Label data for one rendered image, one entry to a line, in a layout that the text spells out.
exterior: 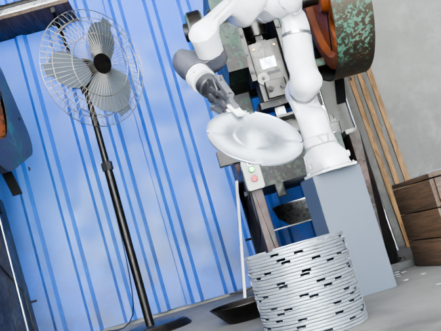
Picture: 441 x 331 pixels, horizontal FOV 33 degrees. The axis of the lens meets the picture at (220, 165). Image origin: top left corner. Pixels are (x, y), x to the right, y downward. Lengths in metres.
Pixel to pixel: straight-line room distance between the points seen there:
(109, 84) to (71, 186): 1.16
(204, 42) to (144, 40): 2.36
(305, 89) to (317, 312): 0.95
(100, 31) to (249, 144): 1.74
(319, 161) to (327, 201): 0.14
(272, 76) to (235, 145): 1.39
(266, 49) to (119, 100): 0.76
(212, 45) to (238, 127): 0.36
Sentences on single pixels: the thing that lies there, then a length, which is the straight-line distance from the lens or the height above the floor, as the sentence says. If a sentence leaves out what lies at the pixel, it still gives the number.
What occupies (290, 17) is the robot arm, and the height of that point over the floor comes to 1.04.
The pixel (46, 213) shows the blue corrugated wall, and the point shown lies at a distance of 4.72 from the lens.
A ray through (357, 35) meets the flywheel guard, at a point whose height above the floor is 1.03.
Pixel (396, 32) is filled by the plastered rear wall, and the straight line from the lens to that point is 5.00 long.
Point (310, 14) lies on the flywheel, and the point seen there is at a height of 1.34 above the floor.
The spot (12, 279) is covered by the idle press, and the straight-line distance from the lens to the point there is 3.98.
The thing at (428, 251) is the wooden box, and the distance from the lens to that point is 3.06.
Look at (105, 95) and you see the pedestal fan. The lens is 3.70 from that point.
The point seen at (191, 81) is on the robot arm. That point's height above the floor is 0.84.
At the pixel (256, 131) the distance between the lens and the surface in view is 2.23.
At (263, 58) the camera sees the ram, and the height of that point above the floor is 1.09.
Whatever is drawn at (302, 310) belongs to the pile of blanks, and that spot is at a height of 0.08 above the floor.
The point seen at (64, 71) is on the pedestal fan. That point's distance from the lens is 3.54.
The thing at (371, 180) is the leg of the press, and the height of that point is 0.40.
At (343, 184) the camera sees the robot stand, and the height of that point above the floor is 0.39.
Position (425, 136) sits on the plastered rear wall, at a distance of 4.90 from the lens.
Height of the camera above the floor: 0.30
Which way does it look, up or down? 6 degrees up
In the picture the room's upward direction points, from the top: 16 degrees counter-clockwise
